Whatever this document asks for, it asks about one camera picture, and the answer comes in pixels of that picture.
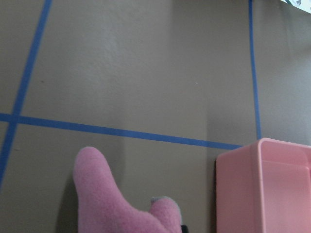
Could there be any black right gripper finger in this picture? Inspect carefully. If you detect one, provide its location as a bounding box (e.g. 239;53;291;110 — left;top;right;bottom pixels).
181;225;189;233

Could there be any pink plastic bin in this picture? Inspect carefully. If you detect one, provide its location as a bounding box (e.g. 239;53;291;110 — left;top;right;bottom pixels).
216;138;311;233

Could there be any pink fleece cloth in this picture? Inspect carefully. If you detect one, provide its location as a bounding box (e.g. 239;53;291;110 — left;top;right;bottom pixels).
73;147;183;233

